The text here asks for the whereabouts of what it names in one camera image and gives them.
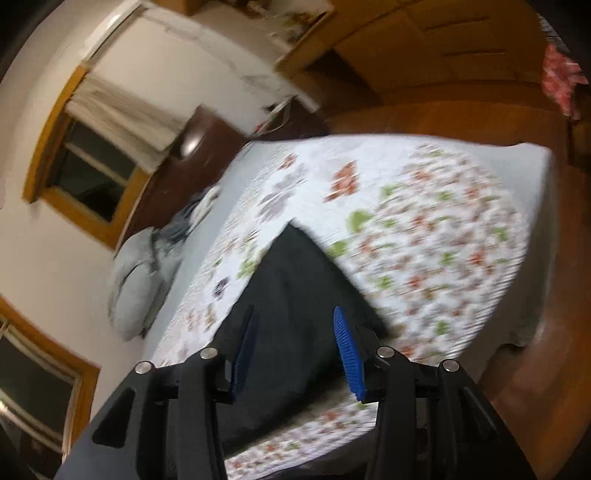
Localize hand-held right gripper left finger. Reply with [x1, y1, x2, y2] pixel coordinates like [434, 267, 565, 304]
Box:
[54, 305, 258, 480]

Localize wooden framed window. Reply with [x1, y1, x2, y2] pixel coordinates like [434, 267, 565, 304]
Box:
[0, 295, 101, 480]
[23, 65, 153, 250]

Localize black pants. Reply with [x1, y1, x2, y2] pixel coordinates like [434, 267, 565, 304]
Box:
[213, 220, 391, 462]

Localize wooden wardrobe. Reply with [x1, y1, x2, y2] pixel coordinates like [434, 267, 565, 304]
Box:
[277, 0, 578, 107]

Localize dark wooden headboard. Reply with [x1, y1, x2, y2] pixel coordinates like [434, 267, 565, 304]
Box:
[117, 104, 333, 250]

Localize white pleated window blind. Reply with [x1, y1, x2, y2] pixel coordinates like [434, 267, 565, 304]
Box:
[65, 74, 190, 171]

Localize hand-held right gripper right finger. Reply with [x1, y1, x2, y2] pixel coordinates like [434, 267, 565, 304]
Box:
[332, 305, 537, 480]

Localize wooden shelf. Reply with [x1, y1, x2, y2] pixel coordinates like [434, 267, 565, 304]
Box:
[274, 0, 340, 79]

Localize grey crumpled clothes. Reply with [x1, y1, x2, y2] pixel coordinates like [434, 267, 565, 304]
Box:
[152, 189, 208, 245]

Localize grey pillow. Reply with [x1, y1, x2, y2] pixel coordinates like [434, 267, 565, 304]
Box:
[107, 226, 185, 342]

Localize red patterned cloth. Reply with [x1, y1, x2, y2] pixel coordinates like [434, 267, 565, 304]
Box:
[540, 44, 589, 121]

